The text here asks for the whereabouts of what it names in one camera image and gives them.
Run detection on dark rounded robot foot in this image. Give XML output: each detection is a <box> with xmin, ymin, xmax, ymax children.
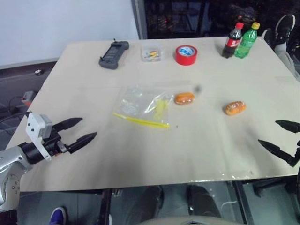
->
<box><xmin>187</xmin><ymin>184</ymin><xmax>222</xmax><ymax>219</ymax></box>

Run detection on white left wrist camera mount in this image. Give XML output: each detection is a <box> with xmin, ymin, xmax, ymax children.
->
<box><xmin>25</xmin><ymin>112</ymin><xmax>53</xmax><ymax>162</ymax></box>

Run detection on brown bread roll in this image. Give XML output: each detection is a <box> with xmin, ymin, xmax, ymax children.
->
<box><xmin>225</xmin><ymin>100</ymin><xmax>247</xmax><ymax>116</ymax></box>
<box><xmin>174</xmin><ymin>92</ymin><xmax>196</xmax><ymax>106</ymax></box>

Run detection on dark sneaker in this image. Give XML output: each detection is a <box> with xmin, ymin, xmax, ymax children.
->
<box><xmin>261</xmin><ymin>28</ymin><xmax>277</xmax><ymax>46</ymax></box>

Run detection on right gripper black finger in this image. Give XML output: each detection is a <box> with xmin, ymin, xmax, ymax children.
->
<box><xmin>275</xmin><ymin>120</ymin><xmax>300</xmax><ymax>135</ymax></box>
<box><xmin>257</xmin><ymin>139</ymin><xmax>296</xmax><ymax>168</ymax></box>

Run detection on grey power adapter box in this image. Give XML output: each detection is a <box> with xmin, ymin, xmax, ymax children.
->
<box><xmin>22</xmin><ymin>90</ymin><xmax>36</xmax><ymax>105</ymax></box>

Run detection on clear zip bag yellow seal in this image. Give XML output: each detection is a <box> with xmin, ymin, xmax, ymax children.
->
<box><xmin>112</xmin><ymin>85</ymin><xmax>174</xmax><ymax>129</ymax></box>

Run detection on green soda bottle yellow cap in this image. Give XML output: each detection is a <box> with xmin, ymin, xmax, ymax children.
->
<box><xmin>233</xmin><ymin>22</ymin><xmax>262</xmax><ymax>60</ymax></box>

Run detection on black and white sneaker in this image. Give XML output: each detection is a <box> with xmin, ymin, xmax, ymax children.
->
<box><xmin>274</xmin><ymin>13</ymin><xmax>296</xmax><ymax>49</ymax></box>

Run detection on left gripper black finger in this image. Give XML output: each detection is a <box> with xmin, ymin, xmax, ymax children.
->
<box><xmin>67</xmin><ymin>132</ymin><xmax>98</xmax><ymax>155</ymax></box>
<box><xmin>52</xmin><ymin>117</ymin><xmax>83</xmax><ymax>137</ymax></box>

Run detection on grey trouser leg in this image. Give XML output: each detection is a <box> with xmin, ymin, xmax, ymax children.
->
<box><xmin>273</xmin><ymin>43</ymin><xmax>300</xmax><ymax>79</ymax></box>

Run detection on grey handheld remote controller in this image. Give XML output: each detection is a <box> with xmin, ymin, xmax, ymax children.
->
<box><xmin>98</xmin><ymin>40</ymin><xmax>130</xmax><ymax>70</ymax></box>

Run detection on red tape roll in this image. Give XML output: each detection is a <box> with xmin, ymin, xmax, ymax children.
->
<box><xmin>175</xmin><ymin>45</ymin><xmax>198</xmax><ymax>67</ymax></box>

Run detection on grey rounded robot torso edge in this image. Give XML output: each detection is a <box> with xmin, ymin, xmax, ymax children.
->
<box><xmin>140</xmin><ymin>216</ymin><xmax>243</xmax><ymax>225</ymax></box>

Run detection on cola bottle red cap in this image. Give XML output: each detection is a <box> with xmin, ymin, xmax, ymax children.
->
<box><xmin>221</xmin><ymin>22</ymin><xmax>243</xmax><ymax>59</ymax></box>

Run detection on blue shoe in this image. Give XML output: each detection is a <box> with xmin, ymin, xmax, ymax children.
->
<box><xmin>50</xmin><ymin>206</ymin><xmax>68</xmax><ymax>225</ymax></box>

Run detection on black table leg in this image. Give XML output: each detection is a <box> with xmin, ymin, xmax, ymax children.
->
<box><xmin>231</xmin><ymin>180</ymin><xmax>253</xmax><ymax>225</ymax></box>
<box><xmin>100</xmin><ymin>188</ymin><xmax>113</xmax><ymax>225</ymax></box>

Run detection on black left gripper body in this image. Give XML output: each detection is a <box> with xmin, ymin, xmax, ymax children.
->
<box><xmin>42</xmin><ymin>131</ymin><xmax>71</xmax><ymax>157</ymax></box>

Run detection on black floor cable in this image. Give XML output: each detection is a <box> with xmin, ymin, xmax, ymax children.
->
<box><xmin>7</xmin><ymin>96</ymin><xmax>27</xmax><ymax>114</ymax></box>

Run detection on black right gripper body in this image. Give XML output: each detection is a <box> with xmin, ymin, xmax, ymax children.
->
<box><xmin>293</xmin><ymin>140</ymin><xmax>300</xmax><ymax>166</ymax></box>

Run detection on clear plastic box small parts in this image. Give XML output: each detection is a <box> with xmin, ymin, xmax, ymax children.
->
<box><xmin>140</xmin><ymin>44</ymin><xmax>165</xmax><ymax>63</ymax></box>

